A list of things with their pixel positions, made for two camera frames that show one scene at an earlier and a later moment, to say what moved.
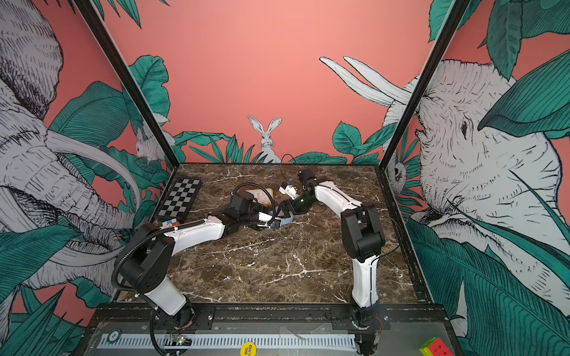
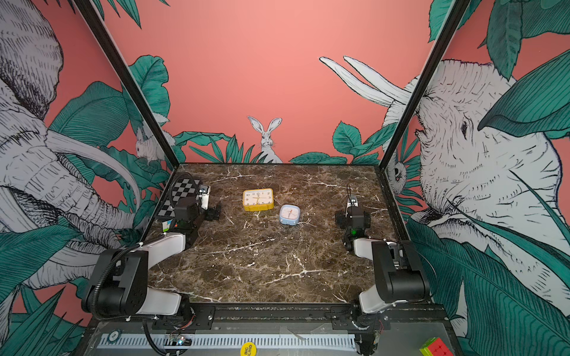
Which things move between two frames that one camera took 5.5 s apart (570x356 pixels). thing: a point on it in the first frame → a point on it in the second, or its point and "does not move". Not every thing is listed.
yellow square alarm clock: (261, 196) does not move
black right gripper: (295, 210) → (343, 219)
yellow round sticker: (249, 349) does not move
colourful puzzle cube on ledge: (435, 346) does not move
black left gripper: (257, 206) → (211, 215)
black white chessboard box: (179, 199) does not move
